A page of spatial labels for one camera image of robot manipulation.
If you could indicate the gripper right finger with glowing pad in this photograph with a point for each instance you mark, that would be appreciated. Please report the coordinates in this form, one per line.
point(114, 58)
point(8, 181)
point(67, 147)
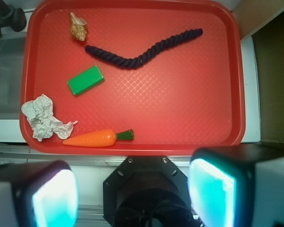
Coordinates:
point(238, 186)

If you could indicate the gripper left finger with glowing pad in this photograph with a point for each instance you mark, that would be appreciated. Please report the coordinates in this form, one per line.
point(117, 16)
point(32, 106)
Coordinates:
point(40, 194)

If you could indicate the green rectangular block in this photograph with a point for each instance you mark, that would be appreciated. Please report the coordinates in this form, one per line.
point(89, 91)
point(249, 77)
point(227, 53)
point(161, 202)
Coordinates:
point(85, 80)

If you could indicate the orange toy carrot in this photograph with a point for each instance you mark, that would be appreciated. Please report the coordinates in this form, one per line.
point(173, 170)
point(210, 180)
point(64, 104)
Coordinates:
point(102, 138)

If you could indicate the crumpled white paper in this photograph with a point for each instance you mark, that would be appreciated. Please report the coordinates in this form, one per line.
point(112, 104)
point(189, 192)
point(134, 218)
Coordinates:
point(39, 114)

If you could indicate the clear plastic bin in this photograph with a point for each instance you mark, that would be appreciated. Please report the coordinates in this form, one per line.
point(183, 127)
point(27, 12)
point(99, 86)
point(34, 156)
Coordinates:
point(11, 65)

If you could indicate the red plastic tray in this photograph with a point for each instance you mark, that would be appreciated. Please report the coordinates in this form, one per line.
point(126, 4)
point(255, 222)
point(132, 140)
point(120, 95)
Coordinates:
point(187, 97)

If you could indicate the golden conch seashell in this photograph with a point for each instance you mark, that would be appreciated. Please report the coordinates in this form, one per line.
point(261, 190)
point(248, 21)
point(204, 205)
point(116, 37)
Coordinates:
point(78, 28)

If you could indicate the black clamp knob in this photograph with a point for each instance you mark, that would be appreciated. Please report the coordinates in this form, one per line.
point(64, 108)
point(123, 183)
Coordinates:
point(12, 17)

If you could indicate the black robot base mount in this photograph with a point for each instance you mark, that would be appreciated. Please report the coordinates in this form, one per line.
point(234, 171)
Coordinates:
point(147, 192)

